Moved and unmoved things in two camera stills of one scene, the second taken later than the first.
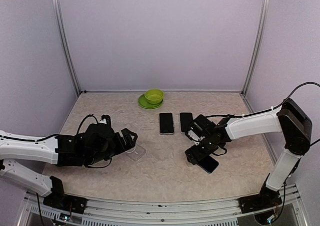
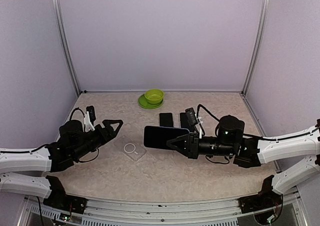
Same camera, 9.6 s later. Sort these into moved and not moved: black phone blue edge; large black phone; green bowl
Moved: black phone blue edge
Not moved: green bowl; large black phone
